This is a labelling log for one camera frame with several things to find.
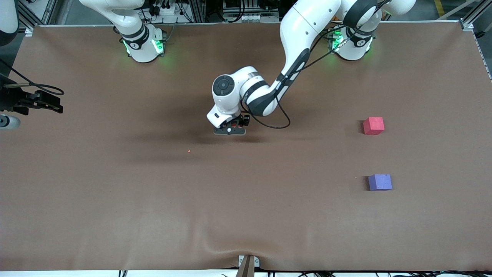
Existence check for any brown table mat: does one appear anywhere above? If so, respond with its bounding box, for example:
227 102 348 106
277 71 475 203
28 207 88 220
0 21 492 272

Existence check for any white power strip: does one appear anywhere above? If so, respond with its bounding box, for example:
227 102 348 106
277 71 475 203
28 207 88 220
152 3 181 17

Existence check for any red foam cube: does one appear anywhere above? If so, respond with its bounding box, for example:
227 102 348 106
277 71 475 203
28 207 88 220
363 117 385 135

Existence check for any purple foam cube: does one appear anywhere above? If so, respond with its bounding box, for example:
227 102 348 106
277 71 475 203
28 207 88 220
368 174 393 191

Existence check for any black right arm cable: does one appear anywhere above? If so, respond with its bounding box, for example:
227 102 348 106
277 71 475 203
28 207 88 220
0 58 65 97

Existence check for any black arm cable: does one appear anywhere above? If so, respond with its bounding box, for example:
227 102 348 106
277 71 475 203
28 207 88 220
240 0 389 129
0 58 65 97

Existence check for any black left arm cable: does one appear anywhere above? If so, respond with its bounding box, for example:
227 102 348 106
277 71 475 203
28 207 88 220
240 0 389 129

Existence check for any aluminium frame profile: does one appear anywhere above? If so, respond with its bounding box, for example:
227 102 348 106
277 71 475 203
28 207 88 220
460 0 492 31
188 0 206 23
17 3 37 30

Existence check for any metal clamp bracket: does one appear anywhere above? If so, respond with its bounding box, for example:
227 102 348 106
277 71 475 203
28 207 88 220
238 255 260 268

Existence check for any tapered grey post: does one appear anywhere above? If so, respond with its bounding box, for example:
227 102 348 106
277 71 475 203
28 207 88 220
235 256 256 277

